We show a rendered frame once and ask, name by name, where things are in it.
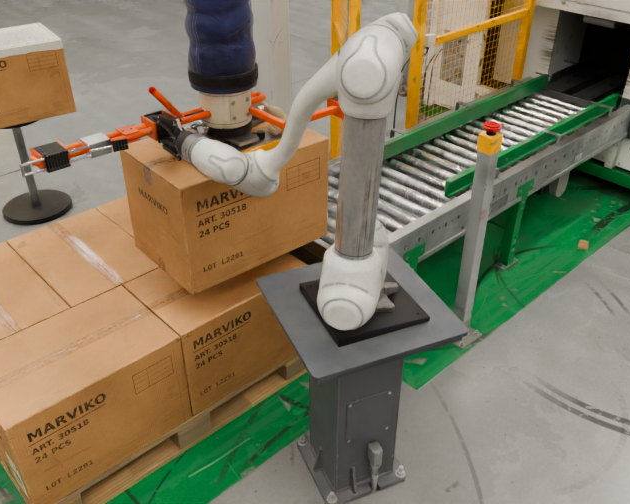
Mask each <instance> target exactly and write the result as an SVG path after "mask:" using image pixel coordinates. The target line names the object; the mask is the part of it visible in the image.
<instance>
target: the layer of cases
mask: <svg viewBox="0 0 630 504"><path fill-rule="evenodd" d="M303 266H307V264H305V263H304V262H302V261H301V260H299V259H297V258H296V257H294V256H293V255H291V254H289V253H285V254H283V255H281V256H279V257H276V258H274V259H272V260H270V261H267V262H265V263H263V264H261V265H259V266H256V267H254V268H252V269H250V270H247V271H245V272H243V273H241V274H239V275H236V276H234V277H232V278H230V279H227V280H225V281H223V282H221V283H218V284H216V285H214V286H212V287H210V288H207V289H205V290H203V291H201V292H198V293H196V294H194V295H191V294H190V293H189V292H188V291H187V290H186V289H184V288H183V287H182V286H181V285H180V284H179V283H178V282H176V281H175V280H174V279H173V278H172V277H171V276H170V275H168V274H167V273H166V272H165V271H164V270H163V269H162V268H160V267H159V266H158V265H157V264H156V263H155V262H154V261H152V260H151V259H150V258H149V257H148V256H147V255H146V254H144V253H143V252H142V251H141V250H140V249H139V248H138V247H136V245H135V240H134V234H133V228H132V222H131V216H130V210H129V204H128V198H127V196H125V197H122V198H120V199H117V200H114V201H112V202H109V203H106V204H104V205H101V206H98V207H96V209H95V208H93V209H90V210H88V211H85V212H82V213H80V214H77V215H74V216H72V217H69V218H66V219H63V220H61V221H58V222H55V223H53V224H50V225H47V226H45V227H42V228H39V229H37V230H34V231H31V232H29V233H26V234H23V235H21V236H18V237H15V238H13V239H10V240H7V243H6V242H2V243H0V458H1V460H2V462H3V463H4V465H5V466H6V468H7V469H8V471H9V472H10V474H11V475H12V477H13V478H14V480H15V482H16V483H17V485H18V486H19V488H20V489H21V491H22V492H23V494H24V495H25V497H26V498H27V500H28V502H29V503H30V504H54V503H56V502H58V501H59V500H61V499H62V498H64V497H66V496H67V495H69V494H70V493H72V492H74V491H75V490H77V489H78V488H80V487H82V486H83V485H85V484H86V483H88V482H90V481H91V480H93V479H95V478H96V477H98V476H99V475H101V474H103V473H104V472H106V471H107V470H109V469H111V468H112V467H114V466H115V465H117V464H119V463H120V462H122V461H123V460H125V459H127V458H128V457H130V456H131V455H133V454H135V453H136V452H138V451H139V450H141V449H143V448H144V447H146V446H147V445H149V444H151V443H152V442H154V441H155V440H157V439H159V438H160V437H162V436H163V435H165V434H167V433H168V432H170V431H171V430H173V429H175V428H176V427H178V426H179V425H181V424H183V423H184V422H186V421H187V420H189V419H191V418H192V416H195V415H197V414H199V413H200V412H202V411H203V410H205V409H207V408H208V407H210V406H211V405H213V404H215V403H216V402H218V401H219V400H221V399H223V398H224V397H226V396H227V395H229V394H231V393H232V392H234V391H236V390H237V389H239V388H240V387H242V386H244V385H245V384H247V383H248V382H250V381H252V380H253V379H255V378H256V377H258V376H260V375H261V374H263V373H264V372H266V371H268V370H269V369H271V368H272V367H274V366H276V365H277V364H279V363H280V362H282V361H284V360H285V359H287V358H288V357H290V356H292V355H293V354H295V353H296V351H295V349H294V347H293V346H292V344H291V342H290V341H289V339H288V337H287V335H286V334H285V332H284V330H283V329H282V327H281V325H280V323H279V322H278V320H277V318H276V317H275V315H274V313H273V311H272V310H271V308H270V306H269V305H268V303H267V301H266V299H265V298H264V296H263V294H262V293H261V291H260V289H259V288H258V286H257V284H256V280H257V278H258V277H262V276H266V275H270V274H274V273H279V272H283V271H287V270H291V269H295V268H299V267H303Z"/></svg>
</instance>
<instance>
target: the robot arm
mask: <svg viewBox="0 0 630 504"><path fill-rule="evenodd" d="M417 35H418V32H417V30H416V29H415V27H414V26H413V24H412V23H411V21H410V19H409V18H408V16H407V15H406V14H404V13H400V12H398V13H392V14H389V15H386V16H383V17H381V18H379V19H378V20H376V21H374V22H372V23H370V24H368V25H366V26H364V27H363V28H361V29H360V30H358V31H357V32H355V33H354V34H353V35H352V36H351V37H350V38H349V39H348V40H347V42H346V43H345V44H344V46H342V47H341V48H340V49H339V50H338V51H337V52H336V53H335V54H334V55H333V56H332V57H331V58H330V59H329V60H328V62H327V63H326V64H325V65H324V66H323V67H322V68H321V69H320V70H319V71H318V72H317V73H316V74H315V75H314V76H313V77H312V78H311V79H310V80H309V81H308V82H307V83H306V84H305V85H304V86H303V87H302V89H301V90H300V91H299V93H298V94H297V96H296V98H295V100H294V102H293V104H292V107H291V110H290V113H289V116H288V119H287V122H286V125H285V128H284V131H283V134H282V137H281V140H280V142H279V144H278V145H277V146H276V147H275V148H273V149H272V150H270V151H264V150H261V149H259V150H257V151H254V152H248V153H245V154H243V153H241V152H239V151H238V150H236V149H235V148H233V147H232V146H230V145H228V144H225V143H222V142H220V141H217V140H211V139H210V138H208V137H205V136H203V135H202V134H199V133H193V132H190V131H186V130H185V129H184V128H183V127H181V124H180V122H182V119H181V118H175V117H173V116H171V115H168V114H166V113H163V114H160V115H157V116H155V115H150V116H146V118H148V119H150V120H151V121H153V122H155V123H156V124H159V125H161V126H162V127H163V128H164V129H165V130H167V131H168V132H169V135H170V136H172V137H173V138H170V137H167V138H165V139H161V140H159V139H158V143H163V145H162V148H163V149H165V150H166V151H167V152H169V153H170V154H172V155H173V156H175V157H176V158H177V159H178V161H180V160H183V159H185V160H186V161H187V162H189V163H191V164H192V165H194V166H195V167H197V169H198V170H199V171H200V172H202V173H203V174H204V175H206V176H207V177H209V178H211V179H213V180H214V181H216V182H218V183H223V184H227V185H229V186H231V187H233V188H234V189H236V190H238V191H240V192H242V193H245V194H248V195H251V196H255V197H266V196H269V195H272V194H273V193H274V192H275V191H276V190H277V188H278V186H279V171H280V169H281V168H282V167H283V166H284V165H285V164H286V163H287V162H288V161H289V160H290V159H291V158H292V157H293V155H294V154H295V152H296V151H297V149H298V147H299V145H300V142H301V140H302V138H303V136H304V133H305V131H306V129H307V127H308V124H309V122H310V120H311V118H312V115H313V113H314V112H315V110H316V109H317V107H318V106H319V105H320V104H321V103H323V102H324V101H325V100H327V99H329V98H331V97H332V96H334V95H337V94H338V103H339V106H340V108H341V110H342V112H343V113H344V123H343V137H342V151H341V165H340V179H339V193H338V206H337V220H336V234H335V243H334V244H333V245H332V246H330V247H329V248H328V249H327V250H326V252H325V254H324V258H323V264H322V271H321V278H320V284H319V291H318V295H317V305H318V309H319V312H320V314H321V316H322V318H323V320H324V321H325V322H326V323H327V324H328V325H330V326H332V327H333V328H336V329H338V330H355V329H357V328H359V327H361V326H363V325H364V324H365V323H366V322H367V321H368V320H369V319H370V318H371V317H372V316H373V314H374V313H376V312H391V311H394V307H395V305H394V303H392V302H391V301H390V300H389V299H388V297H387V296H386V295H389V294H392V293H395V292H397V291H398V288H399V287H398V284H397V283H392V282H384V280H385V276H386V270H387V263H388V252H389V240H388V236H387V233H386V231H385V228H384V226H383V225H382V223H380V222H379V221H378V220H377V219H376V217H377V208H378V199H379V189H380V180H381V171H382V161H383V152H384V143H385V134H386V124H387V116H388V115H389V114H390V113H391V112H392V110H393V109H394V107H395V103H396V98H397V93H398V89H399V84H400V80H401V75H402V73H401V70H402V65H403V60H404V58H405V56H406V54H408V53H409V52H410V50H411V49H412V48H413V46H414V44H415V43H416V41H417ZM175 126H176V127H177V128H176V127H175Z"/></svg>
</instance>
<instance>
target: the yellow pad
mask: <svg viewBox="0 0 630 504"><path fill-rule="evenodd" d="M282 134H283V132H282V131H280V133H278V135H277V136H275V135H273V134H272V133H271V132H269V131H264V130H258V131H257V134H256V135H257V136H259V140H258V141H255V142H252V143H249V144H246V145H243V146H240V147H239V146H238V145H236V144H234V143H231V142H229V141H224V142H223V143H225V144H228V145H230V146H232V147H233V148H235V149H236V150H238V151H239V152H241V153H243V154H245V153H248V152H254V151H257V150H259V149H261V150H264V151H266V150H269V149H272V148H275V147H276V146H277V145H278V144H279V142H280V140H281V137H282Z"/></svg>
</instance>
